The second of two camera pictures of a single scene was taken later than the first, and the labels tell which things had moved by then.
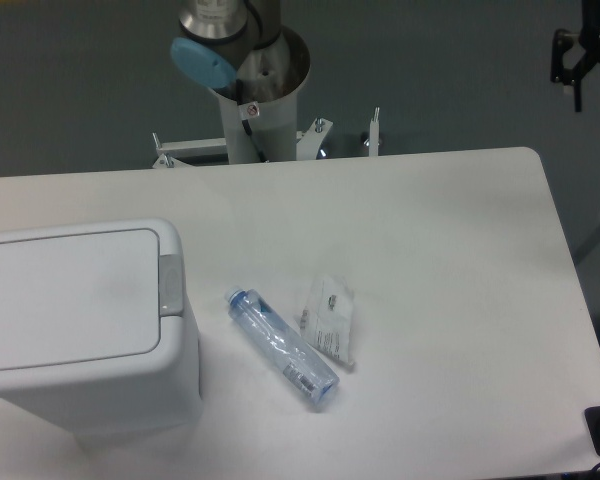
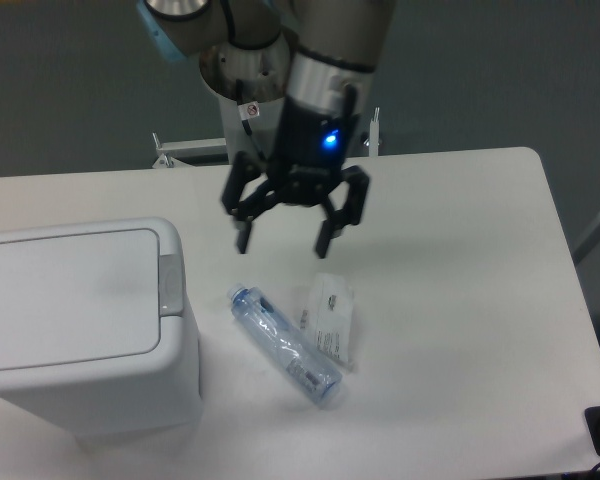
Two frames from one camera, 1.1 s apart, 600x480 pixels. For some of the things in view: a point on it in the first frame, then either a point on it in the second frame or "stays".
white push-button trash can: [84, 324] stays
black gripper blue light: [599, 35] -> [305, 164]
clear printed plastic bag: [326, 321] stays
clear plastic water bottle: [281, 346] stays
